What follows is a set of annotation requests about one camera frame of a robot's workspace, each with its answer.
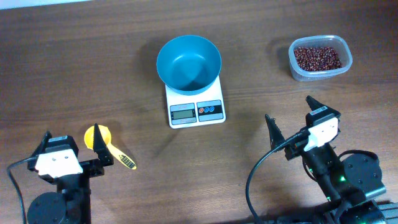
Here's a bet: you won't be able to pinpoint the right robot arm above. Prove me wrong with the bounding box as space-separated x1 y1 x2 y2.
265 96 387 223

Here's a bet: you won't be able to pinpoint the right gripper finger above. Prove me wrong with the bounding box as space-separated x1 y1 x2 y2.
265 114 285 149
305 95 323 111

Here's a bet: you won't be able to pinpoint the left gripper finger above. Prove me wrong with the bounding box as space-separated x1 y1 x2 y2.
32 131 52 156
93 123 109 153

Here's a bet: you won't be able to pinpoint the clear plastic container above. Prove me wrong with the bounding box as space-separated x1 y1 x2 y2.
288 35 353 82

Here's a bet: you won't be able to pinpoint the red beans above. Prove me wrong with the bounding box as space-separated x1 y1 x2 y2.
294 47 342 72

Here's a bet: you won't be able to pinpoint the teal blue bowl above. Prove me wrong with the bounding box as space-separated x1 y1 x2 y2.
156 35 222 95

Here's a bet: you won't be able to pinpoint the yellow measuring scoop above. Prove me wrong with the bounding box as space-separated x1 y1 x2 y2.
84 124 137 170

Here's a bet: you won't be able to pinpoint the white digital kitchen scale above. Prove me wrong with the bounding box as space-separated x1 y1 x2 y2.
165 77 226 129

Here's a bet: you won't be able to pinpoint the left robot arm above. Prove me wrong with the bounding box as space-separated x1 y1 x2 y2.
27 124 114 223

